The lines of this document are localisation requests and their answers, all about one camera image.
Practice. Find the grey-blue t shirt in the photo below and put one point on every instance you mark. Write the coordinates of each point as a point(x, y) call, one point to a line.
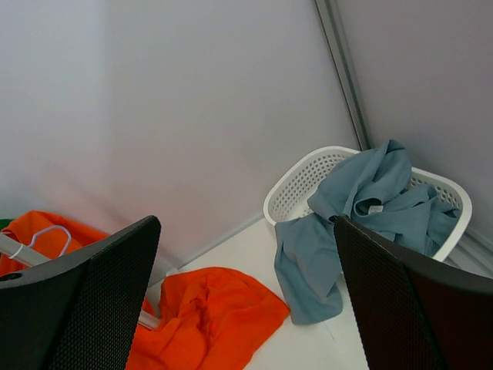
point(370, 188)

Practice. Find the orange t shirt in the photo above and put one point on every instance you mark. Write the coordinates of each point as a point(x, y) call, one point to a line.
point(211, 318)

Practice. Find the metal clothes rack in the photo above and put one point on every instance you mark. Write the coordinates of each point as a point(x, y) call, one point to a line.
point(24, 253)

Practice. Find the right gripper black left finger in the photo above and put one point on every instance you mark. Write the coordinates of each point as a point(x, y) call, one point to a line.
point(81, 310)

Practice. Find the white perforated plastic basket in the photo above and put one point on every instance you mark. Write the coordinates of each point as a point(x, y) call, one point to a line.
point(287, 200)

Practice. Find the green t shirt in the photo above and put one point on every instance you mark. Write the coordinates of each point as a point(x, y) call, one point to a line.
point(4, 223)

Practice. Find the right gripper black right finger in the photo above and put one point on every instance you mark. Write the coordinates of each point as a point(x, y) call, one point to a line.
point(413, 312)

